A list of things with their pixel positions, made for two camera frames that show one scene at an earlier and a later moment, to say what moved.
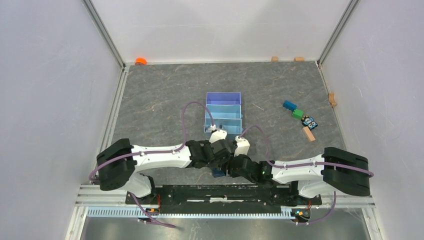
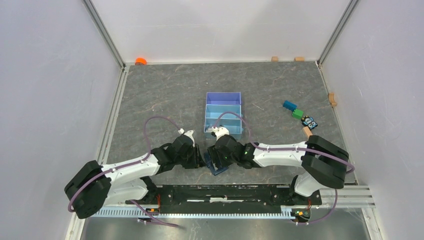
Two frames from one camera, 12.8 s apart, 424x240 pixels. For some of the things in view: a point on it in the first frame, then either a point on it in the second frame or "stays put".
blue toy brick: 289,105 stays put
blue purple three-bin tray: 225,109 stays put
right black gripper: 242,156 to 213,153
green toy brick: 297,114 stays put
